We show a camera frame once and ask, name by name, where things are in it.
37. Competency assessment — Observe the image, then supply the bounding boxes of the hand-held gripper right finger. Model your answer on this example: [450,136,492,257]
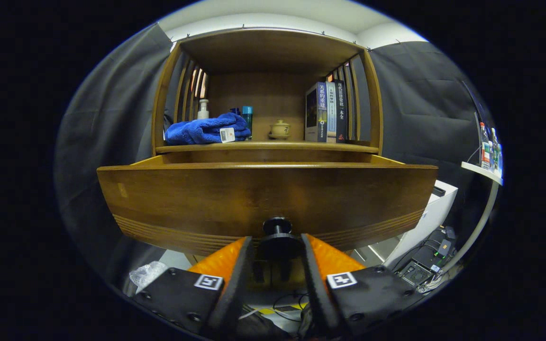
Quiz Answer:
[300,233,425,339]

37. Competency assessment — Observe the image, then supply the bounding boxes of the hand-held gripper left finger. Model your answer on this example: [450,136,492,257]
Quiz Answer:
[133,235,254,339]

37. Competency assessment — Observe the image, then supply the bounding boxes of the wooden drawer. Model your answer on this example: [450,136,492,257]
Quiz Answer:
[97,154,438,260]

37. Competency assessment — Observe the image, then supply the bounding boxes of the wooden countertop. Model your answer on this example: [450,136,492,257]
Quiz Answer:
[155,141,379,154]

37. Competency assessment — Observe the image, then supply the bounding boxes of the wooden cabinet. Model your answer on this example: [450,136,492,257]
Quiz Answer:
[151,27,384,290]

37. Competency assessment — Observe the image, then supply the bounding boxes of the clear plastic bag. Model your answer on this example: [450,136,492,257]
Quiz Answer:
[129,260,169,290]

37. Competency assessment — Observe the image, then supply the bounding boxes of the black grille device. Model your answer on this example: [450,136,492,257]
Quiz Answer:
[399,258,437,287]

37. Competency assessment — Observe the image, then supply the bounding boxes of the white side unit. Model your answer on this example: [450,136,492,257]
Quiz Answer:
[354,180,458,268]

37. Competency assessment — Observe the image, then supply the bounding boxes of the blue folded towel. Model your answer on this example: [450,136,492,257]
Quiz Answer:
[165,112,252,145]

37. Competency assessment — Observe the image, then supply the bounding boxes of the beige lidded teacup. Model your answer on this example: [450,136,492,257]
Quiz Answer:
[268,119,291,140]

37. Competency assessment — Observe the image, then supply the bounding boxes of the teal bottle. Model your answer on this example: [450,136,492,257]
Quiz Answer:
[241,106,254,140]

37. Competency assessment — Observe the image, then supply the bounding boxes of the light blue spine book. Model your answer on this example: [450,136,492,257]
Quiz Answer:
[325,81,337,144]

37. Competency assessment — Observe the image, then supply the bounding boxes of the black spine book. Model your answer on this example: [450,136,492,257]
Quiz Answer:
[335,80,348,143]

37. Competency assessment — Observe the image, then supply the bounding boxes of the dark cover blue spine book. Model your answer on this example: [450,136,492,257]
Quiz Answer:
[304,82,328,143]

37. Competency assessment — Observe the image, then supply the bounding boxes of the white round table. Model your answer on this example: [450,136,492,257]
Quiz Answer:
[439,161,503,275]

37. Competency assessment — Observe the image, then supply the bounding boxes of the black backdrop cloth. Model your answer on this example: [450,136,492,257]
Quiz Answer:
[55,23,491,285]

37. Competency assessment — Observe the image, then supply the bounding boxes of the red label water bottle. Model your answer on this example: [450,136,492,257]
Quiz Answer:
[480,122,491,170]

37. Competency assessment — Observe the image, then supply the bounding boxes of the green label water bottle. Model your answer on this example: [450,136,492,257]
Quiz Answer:
[490,128,499,172]

